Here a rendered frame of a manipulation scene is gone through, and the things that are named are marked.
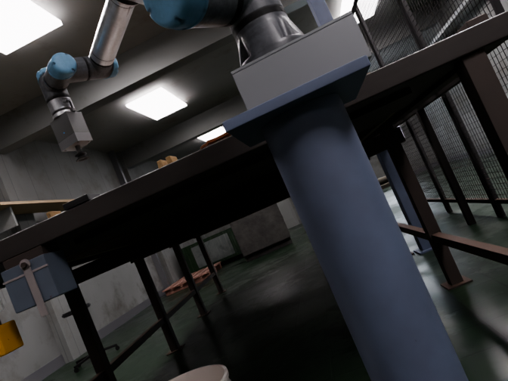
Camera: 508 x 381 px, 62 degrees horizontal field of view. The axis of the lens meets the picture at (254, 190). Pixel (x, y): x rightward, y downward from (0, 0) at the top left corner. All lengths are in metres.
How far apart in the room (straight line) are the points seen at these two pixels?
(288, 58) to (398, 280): 0.44
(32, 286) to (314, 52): 0.94
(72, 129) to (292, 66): 0.87
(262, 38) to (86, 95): 4.65
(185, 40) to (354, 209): 4.46
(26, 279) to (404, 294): 0.96
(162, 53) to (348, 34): 4.43
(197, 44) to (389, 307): 4.48
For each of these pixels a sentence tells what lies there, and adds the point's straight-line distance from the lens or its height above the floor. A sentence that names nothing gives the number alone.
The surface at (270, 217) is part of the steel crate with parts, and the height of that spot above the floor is 0.57.
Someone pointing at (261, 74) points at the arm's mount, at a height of 0.92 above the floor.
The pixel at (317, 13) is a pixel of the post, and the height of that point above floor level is 1.85.
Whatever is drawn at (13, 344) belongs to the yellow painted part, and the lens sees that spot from 1.43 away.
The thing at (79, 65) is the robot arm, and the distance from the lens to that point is 1.48.
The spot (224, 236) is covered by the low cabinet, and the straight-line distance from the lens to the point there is 9.15.
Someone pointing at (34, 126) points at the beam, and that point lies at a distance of 5.72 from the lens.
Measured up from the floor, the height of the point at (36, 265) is 0.81.
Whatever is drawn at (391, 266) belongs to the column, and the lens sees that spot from 0.81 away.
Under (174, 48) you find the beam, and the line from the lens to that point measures 5.12.
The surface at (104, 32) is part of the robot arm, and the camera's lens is 1.39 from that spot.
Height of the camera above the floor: 0.70
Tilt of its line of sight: 3 degrees up
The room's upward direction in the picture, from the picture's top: 23 degrees counter-clockwise
